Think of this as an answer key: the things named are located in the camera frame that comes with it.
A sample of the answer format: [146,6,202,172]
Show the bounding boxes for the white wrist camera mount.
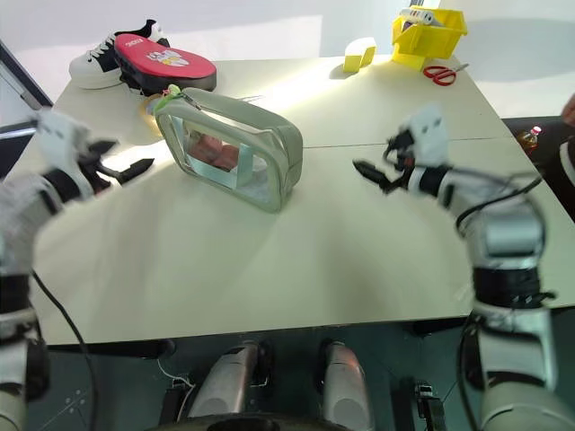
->
[27,110,93,170]
[397,105,452,168]

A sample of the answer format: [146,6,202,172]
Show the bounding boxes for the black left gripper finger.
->
[114,157,156,186]
[88,140,120,156]

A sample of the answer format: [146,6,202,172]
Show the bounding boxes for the white item in bin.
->
[401,5,447,27]

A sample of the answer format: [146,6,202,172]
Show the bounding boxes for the dark diagonal frame bar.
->
[0,38,55,132]

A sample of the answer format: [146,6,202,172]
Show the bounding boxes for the dark rounded robot torso shape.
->
[172,413,376,431]

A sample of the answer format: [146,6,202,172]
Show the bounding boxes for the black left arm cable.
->
[30,268,99,431]

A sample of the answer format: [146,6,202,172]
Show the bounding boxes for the silver robot leg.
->
[319,339,375,431]
[187,343,264,419]

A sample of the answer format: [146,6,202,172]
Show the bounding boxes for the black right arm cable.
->
[455,175,544,237]

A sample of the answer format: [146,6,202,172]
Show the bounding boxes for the plastic bottle with red cap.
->
[516,126,545,154]

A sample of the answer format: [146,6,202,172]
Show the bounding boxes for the clear grey zippered toiletry pouch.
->
[154,86,305,215]

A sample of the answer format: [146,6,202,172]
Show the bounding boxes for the beige tape roll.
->
[137,92,164,119]

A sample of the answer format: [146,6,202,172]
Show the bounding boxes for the red handled scissors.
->
[422,62,471,87]

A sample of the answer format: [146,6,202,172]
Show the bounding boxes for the red black boxing pad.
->
[113,32,218,96]

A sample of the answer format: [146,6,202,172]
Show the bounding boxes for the thin white cable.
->
[155,357,197,405]

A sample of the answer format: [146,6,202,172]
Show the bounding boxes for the white black sneaker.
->
[68,19,173,91]

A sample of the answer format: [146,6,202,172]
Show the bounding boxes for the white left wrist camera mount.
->
[27,110,93,170]

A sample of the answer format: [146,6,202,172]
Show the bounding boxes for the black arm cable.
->
[455,175,544,237]
[30,268,99,431]

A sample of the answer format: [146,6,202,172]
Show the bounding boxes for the bystander in dark red clothing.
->
[556,92,575,188]

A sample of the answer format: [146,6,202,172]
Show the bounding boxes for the yellow plastic bin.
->
[390,7,469,72]

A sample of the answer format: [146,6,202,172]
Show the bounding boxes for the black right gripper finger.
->
[379,172,409,196]
[352,160,390,185]

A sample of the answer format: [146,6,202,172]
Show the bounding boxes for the yellow white small box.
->
[342,37,379,74]

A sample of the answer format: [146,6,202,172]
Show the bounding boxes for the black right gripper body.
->
[383,128,418,181]

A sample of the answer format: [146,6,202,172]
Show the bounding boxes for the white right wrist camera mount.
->
[397,105,452,168]

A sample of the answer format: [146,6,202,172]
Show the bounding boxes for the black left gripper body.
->
[75,150,123,195]

